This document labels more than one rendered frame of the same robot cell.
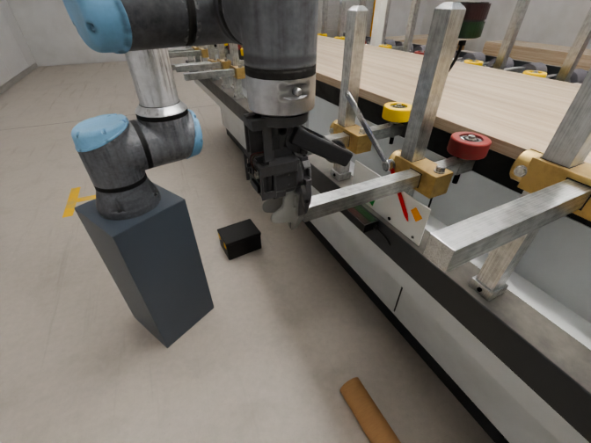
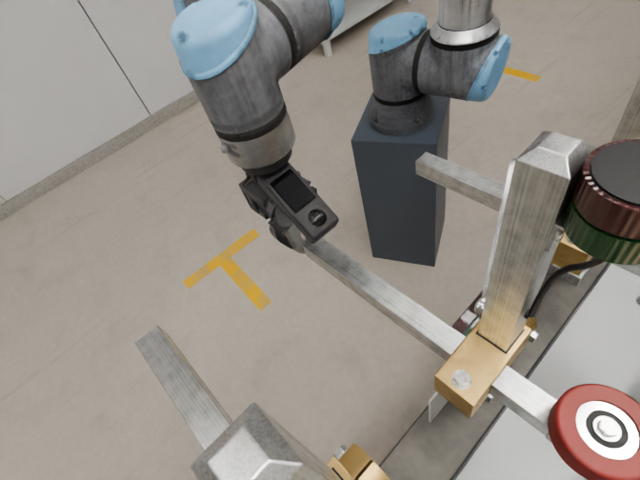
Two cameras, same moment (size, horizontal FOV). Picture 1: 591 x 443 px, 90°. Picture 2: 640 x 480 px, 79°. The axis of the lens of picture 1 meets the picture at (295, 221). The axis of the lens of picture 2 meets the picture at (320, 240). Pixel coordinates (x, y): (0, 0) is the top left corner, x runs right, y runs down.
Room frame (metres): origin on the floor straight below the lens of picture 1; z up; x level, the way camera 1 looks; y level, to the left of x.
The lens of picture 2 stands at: (0.43, -0.41, 1.32)
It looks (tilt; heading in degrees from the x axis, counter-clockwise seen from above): 50 degrees down; 88
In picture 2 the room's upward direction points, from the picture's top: 19 degrees counter-clockwise
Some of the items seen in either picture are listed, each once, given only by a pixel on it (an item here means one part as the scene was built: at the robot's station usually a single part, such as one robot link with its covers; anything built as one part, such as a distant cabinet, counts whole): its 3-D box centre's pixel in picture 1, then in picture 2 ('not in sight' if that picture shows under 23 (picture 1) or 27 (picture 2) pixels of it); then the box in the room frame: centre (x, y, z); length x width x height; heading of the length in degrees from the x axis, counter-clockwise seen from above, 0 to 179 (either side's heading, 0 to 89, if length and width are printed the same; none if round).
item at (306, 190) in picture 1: (299, 190); (285, 225); (0.40, -0.01, 0.91); 0.05 x 0.02 x 0.09; 27
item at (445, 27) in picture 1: (415, 143); (504, 319); (0.60, -0.25, 0.90); 0.04 x 0.04 x 0.48; 27
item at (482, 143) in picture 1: (463, 160); (589, 441); (0.62, -0.38, 0.85); 0.08 x 0.08 x 0.11
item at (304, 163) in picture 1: (278, 152); (273, 180); (0.41, 0.03, 0.97); 0.09 x 0.08 x 0.12; 117
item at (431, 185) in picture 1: (418, 171); (489, 355); (0.58, -0.27, 0.85); 0.14 x 0.06 x 0.05; 27
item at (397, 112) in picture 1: (394, 124); not in sight; (0.85, -0.29, 0.85); 0.08 x 0.08 x 0.11
